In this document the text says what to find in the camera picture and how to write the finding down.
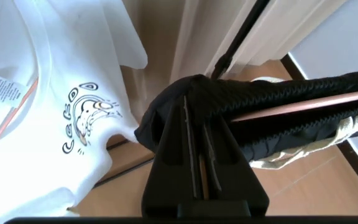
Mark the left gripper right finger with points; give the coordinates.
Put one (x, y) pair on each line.
(238, 180)

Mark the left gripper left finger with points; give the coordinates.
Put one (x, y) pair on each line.
(163, 174)

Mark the black shorts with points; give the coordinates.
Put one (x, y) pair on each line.
(275, 93)

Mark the pink clothes hanger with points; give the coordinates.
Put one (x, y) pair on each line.
(15, 112)
(322, 104)

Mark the white printed t-shirt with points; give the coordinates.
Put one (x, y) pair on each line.
(42, 155)

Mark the black clothes rack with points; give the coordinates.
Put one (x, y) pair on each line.
(241, 34)

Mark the beige curtain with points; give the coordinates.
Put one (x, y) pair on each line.
(291, 31)

